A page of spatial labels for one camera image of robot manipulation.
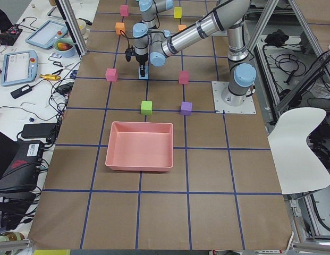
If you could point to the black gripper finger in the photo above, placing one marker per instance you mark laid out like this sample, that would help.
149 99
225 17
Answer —
142 70

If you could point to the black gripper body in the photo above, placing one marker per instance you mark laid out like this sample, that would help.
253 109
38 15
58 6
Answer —
141 59

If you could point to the light blue block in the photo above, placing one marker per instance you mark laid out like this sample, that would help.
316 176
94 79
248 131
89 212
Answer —
147 74

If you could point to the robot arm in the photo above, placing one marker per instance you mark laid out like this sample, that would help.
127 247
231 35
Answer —
156 46
150 9

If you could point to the pink block near arm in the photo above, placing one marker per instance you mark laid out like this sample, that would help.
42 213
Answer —
111 75

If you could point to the orange block far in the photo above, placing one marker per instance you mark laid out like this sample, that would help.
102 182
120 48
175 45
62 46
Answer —
119 28

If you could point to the orange block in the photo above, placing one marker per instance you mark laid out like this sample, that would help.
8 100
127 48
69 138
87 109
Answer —
181 27
119 28

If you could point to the green foam block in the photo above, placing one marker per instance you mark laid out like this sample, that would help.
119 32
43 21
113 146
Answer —
146 107

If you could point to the dark pink block front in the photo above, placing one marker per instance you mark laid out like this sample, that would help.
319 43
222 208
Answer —
184 77

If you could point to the orange block near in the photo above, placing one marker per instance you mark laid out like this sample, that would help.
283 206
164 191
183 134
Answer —
181 27

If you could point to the dark pink block far corner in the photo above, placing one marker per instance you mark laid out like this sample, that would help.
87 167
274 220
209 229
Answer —
124 10

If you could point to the yellow foam block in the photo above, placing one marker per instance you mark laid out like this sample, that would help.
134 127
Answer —
178 12

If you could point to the purple block near tray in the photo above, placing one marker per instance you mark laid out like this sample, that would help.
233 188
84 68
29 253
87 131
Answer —
186 108

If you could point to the bowl with fruit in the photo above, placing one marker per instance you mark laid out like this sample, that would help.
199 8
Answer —
65 47

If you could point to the pink plastic tray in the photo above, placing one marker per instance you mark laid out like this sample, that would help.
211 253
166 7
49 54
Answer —
140 146

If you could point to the gold metal tool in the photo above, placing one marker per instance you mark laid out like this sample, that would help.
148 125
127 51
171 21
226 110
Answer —
50 77

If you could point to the teach pendant tablet far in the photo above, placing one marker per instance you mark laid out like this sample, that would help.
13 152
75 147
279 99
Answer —
45 36

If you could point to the teach pendant tablet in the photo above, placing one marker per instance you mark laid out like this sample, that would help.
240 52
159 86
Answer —
18 68
45 36

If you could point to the teach pendant tablet near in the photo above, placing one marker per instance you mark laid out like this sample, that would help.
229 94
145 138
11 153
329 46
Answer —
18 68

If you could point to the black power adapter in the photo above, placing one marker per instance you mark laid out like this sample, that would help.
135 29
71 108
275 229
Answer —
40 130

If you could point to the white chair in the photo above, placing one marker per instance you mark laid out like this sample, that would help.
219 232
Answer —
298 168

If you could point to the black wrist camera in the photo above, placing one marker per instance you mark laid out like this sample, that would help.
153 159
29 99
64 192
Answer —
129 53

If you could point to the aluminium frame post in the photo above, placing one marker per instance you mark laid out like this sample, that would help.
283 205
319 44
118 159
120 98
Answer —
68 16

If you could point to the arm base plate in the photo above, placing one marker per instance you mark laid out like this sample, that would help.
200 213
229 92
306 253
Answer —
227 103

